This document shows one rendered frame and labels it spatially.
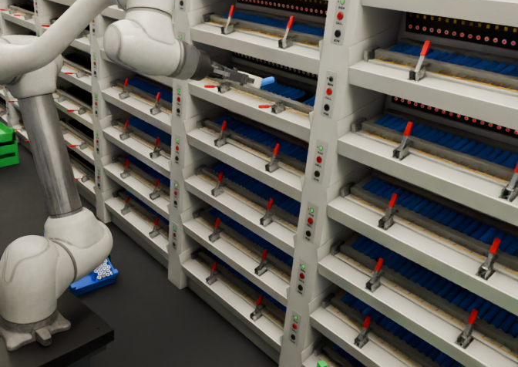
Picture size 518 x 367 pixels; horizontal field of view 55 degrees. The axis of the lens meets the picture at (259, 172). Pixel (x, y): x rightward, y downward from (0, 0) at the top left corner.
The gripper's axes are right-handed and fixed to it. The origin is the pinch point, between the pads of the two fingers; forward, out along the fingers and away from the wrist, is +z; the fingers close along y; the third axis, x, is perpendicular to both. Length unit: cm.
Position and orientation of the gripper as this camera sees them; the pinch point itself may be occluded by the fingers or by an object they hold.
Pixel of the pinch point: (248, 79)
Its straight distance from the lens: 136.7
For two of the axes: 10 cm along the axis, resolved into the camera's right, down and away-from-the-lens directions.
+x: -2.9, 9.4, 1.9
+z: 6.9, 0.7, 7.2
